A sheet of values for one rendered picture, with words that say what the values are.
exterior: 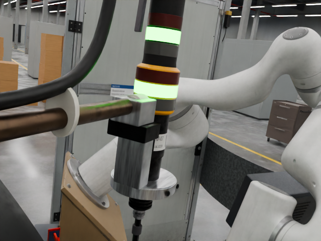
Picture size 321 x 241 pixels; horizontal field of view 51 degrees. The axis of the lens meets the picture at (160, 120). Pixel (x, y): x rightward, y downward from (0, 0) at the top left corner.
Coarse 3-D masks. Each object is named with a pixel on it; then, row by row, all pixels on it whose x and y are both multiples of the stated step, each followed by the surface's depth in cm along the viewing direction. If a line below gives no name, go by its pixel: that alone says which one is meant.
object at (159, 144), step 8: (160, 120) 33; (168, 120) 34; (160, 128) 33; (160, 136) 33; (160, 144) 33; (152, 152) 33; (160, 152) 34; (152, 160) 34; (160, 160) 34; (152, 168) 34; (152, 176) 34; (136, 200) 35; (144, 200) 35; (152, 200) 36; (136, 208) 35; (144, 208) 35
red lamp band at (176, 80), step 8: (136, 72) 33; (144, 72) 31; (152, 72) 31; (160, 72) 31; (168, 72) 31; (144, 80) 32; (152, 80) 31; (160, 80) 31; (168, 80) 32; (176, 80) 32
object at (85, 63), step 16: (112, 0) 23; (112, 16) 24; (96, 32) 23; (96, 48) 23; (80, 64) 22; (64, 80) 21; (80, 80) 22; (0, 96) 17; (16, 96) 18; (32, 96) 19; (48, 96) 20; (64, 96) 21; (64, 128) 22
